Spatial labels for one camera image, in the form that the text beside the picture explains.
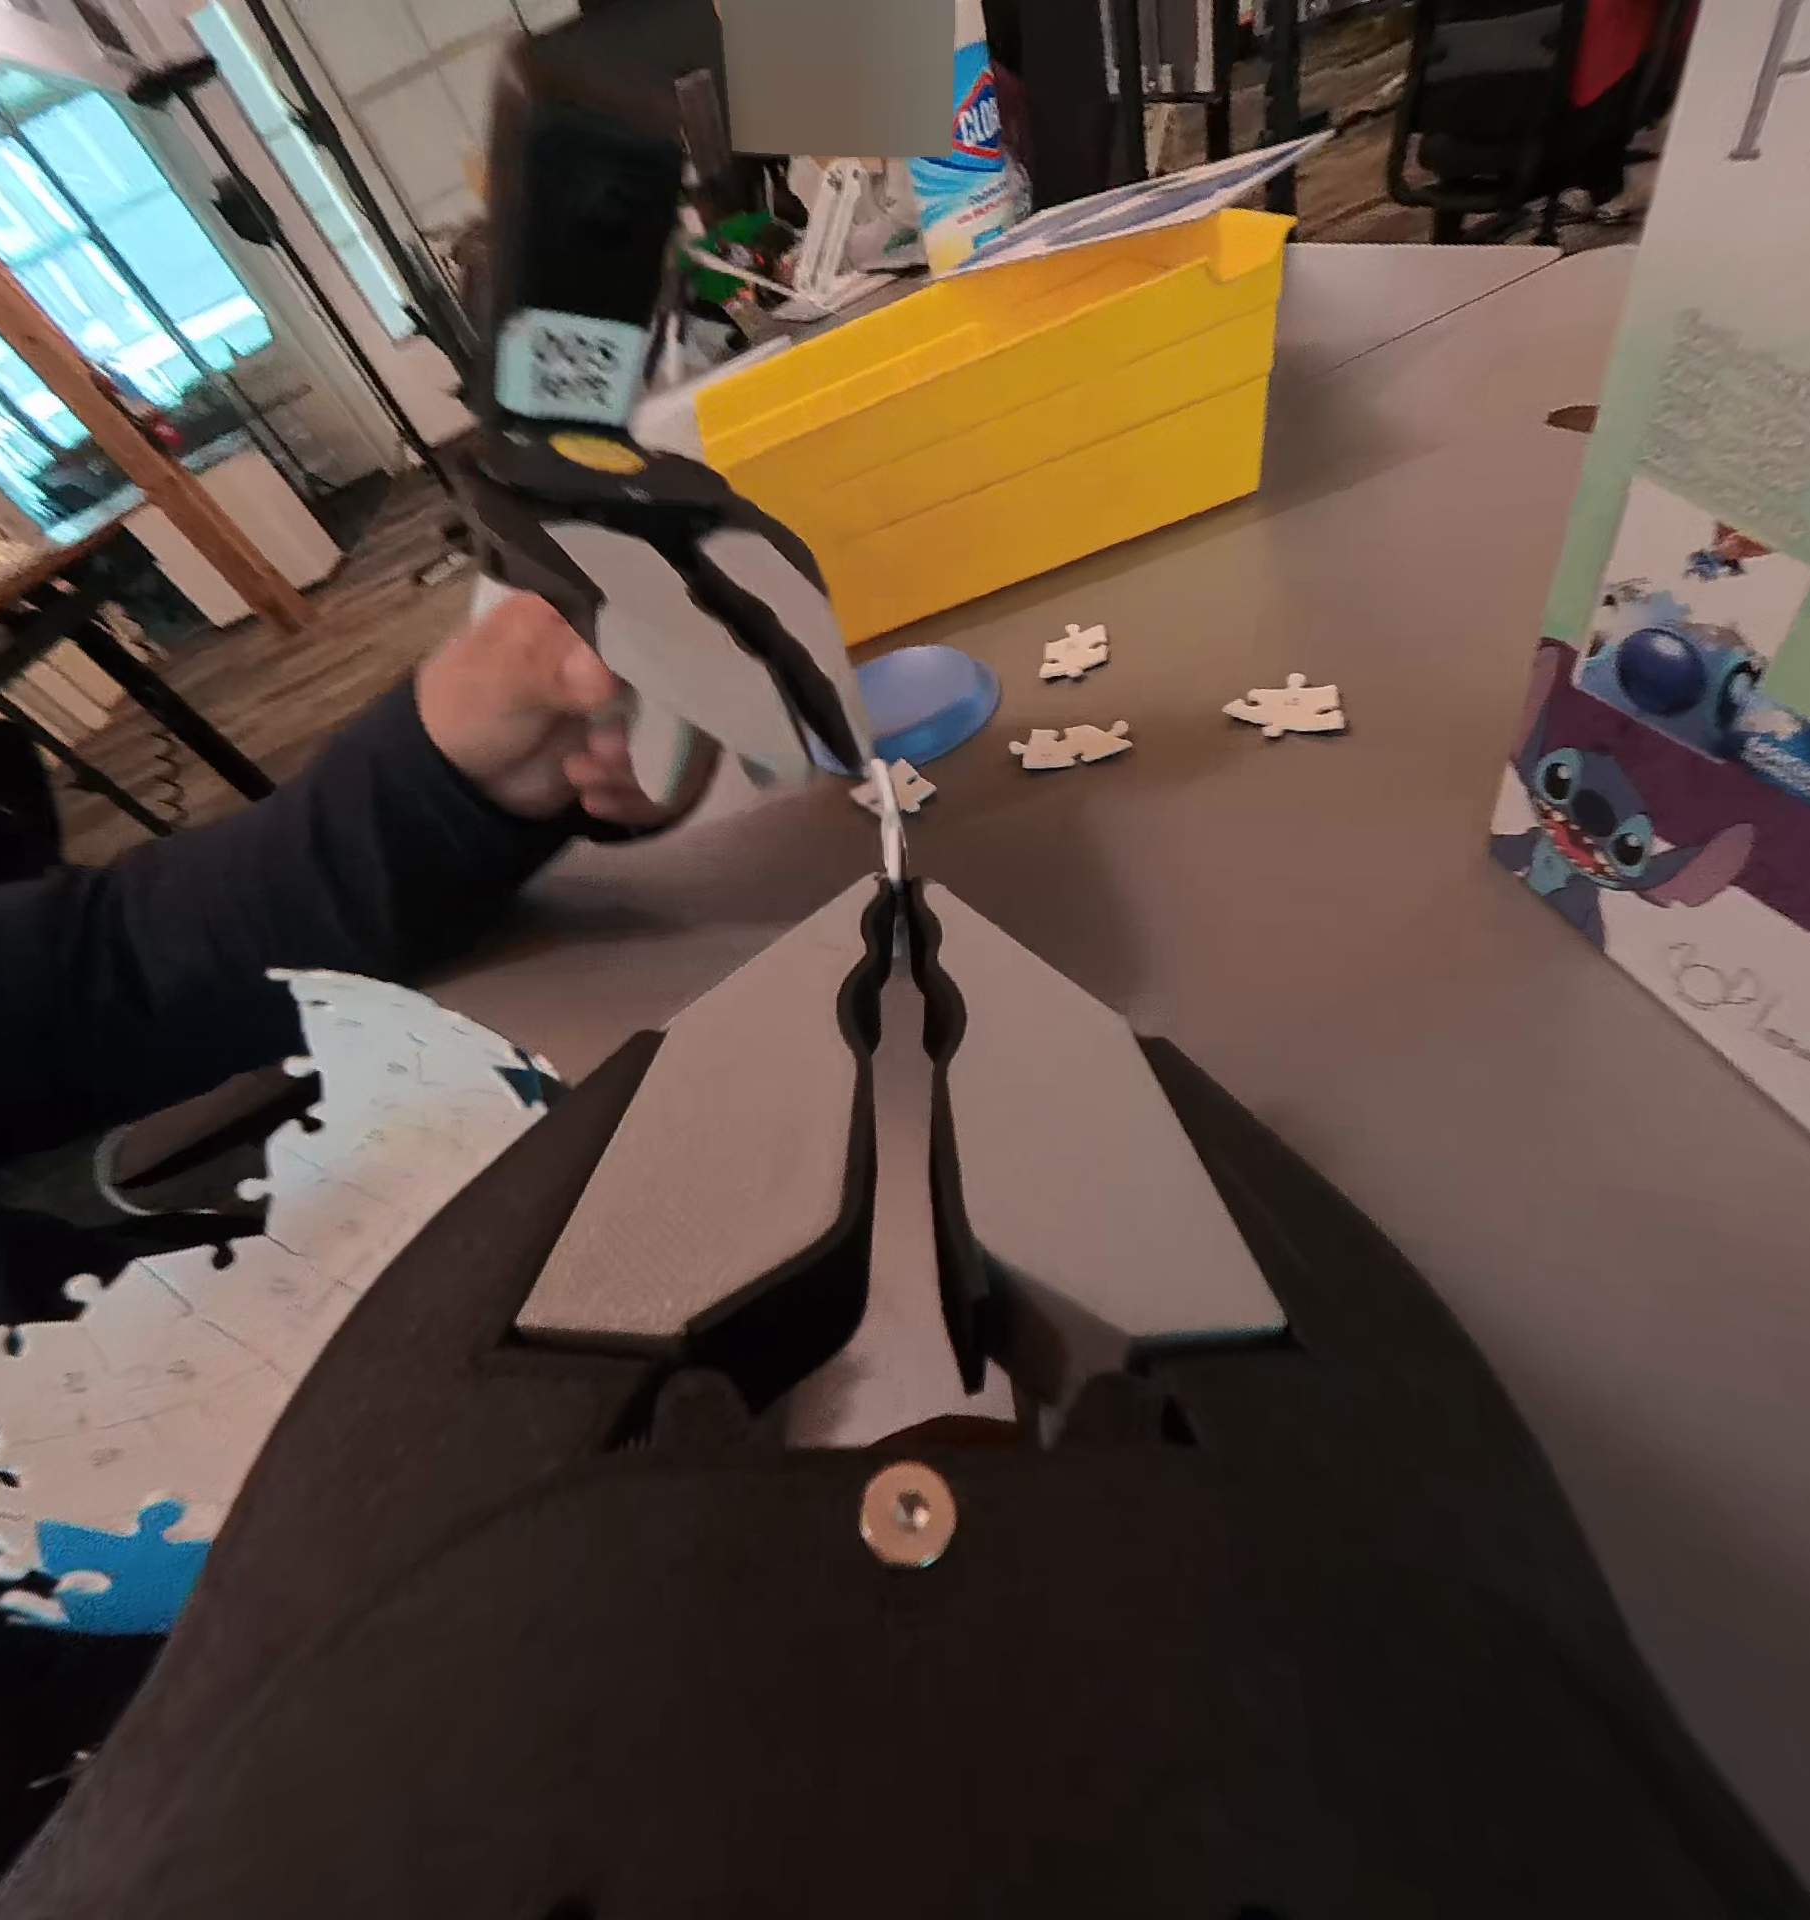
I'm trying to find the person's left hand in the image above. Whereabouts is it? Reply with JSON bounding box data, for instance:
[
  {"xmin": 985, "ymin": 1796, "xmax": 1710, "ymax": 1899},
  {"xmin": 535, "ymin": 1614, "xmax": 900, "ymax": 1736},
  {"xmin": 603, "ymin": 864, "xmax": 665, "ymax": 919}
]
[{"xmin": 418, "ymin": 592, "xmax": 697, "ymax": 835}]

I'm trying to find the wooden post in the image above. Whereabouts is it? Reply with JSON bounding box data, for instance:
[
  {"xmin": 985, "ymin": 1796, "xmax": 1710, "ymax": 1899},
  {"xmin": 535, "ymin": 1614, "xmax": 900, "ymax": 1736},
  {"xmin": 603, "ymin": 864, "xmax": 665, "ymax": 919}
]
[{"xmin": 0, "ymin": 202, "xmax": 316, "ymax": 632}]

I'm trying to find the puzzle ball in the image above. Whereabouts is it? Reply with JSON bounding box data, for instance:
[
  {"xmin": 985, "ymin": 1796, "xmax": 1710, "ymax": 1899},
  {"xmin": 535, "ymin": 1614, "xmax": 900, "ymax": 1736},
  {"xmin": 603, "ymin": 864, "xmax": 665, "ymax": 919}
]
[{"xmin": 0, "ymin": 968, "xmax": 566, "ymax": 1636}]

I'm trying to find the person's left forearm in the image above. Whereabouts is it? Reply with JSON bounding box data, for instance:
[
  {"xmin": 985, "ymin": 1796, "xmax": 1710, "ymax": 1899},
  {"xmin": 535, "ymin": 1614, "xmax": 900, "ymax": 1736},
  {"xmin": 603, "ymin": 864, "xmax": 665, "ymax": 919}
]
[{"xmin": 0, "ymin": 683, "xmax": 577, "ymax": 1157}]

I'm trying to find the black office chair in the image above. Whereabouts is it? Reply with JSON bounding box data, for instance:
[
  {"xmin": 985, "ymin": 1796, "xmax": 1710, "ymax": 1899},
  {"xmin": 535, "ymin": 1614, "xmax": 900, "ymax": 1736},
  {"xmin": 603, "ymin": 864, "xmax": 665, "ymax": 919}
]
[{"xmin": 1384, "ymin": 0, "xmax": 1702, "ymax": 249}]

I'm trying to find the wipes container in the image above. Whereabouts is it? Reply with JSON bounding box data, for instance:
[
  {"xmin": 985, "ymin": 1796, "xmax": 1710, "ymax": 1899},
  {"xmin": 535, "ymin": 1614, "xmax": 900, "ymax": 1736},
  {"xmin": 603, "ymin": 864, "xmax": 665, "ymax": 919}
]
[{"xmin": 912, "ymin": 37, "xmax": 1035, "ymax": 272}]

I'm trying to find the blue plastic ball stand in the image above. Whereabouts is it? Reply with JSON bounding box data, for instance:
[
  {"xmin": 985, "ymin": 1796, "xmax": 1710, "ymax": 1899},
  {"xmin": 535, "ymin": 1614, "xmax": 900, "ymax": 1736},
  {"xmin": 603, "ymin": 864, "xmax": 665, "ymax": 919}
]
[{"xmin": 844, "ymin": 644, "xmax": 1003, "ymax": 774}]

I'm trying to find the blue and white printed sheet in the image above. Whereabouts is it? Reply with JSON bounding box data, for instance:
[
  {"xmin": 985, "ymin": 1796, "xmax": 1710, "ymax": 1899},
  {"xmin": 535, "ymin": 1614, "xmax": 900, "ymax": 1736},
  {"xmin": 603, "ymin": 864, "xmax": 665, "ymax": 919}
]
[{"xmin": 935, "ymin": 131, "xmax": 1343, "ymax": 280}]

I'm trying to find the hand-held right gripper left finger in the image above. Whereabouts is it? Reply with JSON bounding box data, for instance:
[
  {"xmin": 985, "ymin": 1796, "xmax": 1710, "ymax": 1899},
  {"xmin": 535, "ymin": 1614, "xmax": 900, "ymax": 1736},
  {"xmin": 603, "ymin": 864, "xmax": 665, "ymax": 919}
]
[{"xmin": 516, "ymin": 874, "xmax": 903, "ymax": 1415}]

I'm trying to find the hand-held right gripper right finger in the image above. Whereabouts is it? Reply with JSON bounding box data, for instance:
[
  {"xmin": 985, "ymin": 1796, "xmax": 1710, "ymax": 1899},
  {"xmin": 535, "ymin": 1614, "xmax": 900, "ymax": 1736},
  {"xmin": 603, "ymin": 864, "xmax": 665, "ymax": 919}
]
[{"xmin": 903, "ymin": 879, "xmax": 1294, "ymax": 1411}]

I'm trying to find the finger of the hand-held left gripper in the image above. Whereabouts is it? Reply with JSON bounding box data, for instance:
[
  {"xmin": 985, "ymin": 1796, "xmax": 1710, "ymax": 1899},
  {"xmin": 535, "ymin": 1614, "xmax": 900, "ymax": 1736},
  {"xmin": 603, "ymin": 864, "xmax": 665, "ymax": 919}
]
[
  {"xmin": 684, "ymin": 529, "xmax": 880, "ymax": 769},
  {"xmin": 572, "ymin": 516, "xmax": 820, "ymax": 789}
]

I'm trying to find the yellow plastic bin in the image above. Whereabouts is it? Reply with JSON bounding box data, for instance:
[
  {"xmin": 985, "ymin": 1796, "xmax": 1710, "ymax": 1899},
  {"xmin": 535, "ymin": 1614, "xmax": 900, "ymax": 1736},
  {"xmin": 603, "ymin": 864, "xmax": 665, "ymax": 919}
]
[{"xmin": 692, "ymin": 206, "xmax": 1297, "ymax": 647}]

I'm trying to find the wooden desk with black legs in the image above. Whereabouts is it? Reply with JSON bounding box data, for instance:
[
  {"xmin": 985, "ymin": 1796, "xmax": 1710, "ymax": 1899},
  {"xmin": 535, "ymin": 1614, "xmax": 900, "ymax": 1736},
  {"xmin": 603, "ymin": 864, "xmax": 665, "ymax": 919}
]
[{"xmin": 0, "ymin": 511, "xmax": 279, "ymax": 842}]

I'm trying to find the white cabinet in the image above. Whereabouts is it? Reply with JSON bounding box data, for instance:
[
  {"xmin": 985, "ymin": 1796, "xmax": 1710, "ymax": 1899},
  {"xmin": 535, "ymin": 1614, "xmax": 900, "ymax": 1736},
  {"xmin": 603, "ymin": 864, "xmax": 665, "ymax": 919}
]
[{"xmin": 126, "ymin": 451, "xmax": 344, "ymax": 624}]

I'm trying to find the printed puzzle box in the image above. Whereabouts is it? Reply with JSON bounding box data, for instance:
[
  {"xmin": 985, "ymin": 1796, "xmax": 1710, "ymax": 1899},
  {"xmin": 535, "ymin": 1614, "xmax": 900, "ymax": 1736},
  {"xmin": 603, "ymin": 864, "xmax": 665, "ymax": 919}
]
[{"xmin": 1492, "ymin": 0, "xmax": 1810, "ymax": 1187}]

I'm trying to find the black light stand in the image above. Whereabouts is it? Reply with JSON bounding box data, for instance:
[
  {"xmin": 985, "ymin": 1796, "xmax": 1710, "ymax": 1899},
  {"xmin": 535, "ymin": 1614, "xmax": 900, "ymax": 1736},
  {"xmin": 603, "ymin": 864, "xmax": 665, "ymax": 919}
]
[{"xmin": 132, "ymin": 0, "xmax": 471, "ymax": 496}]

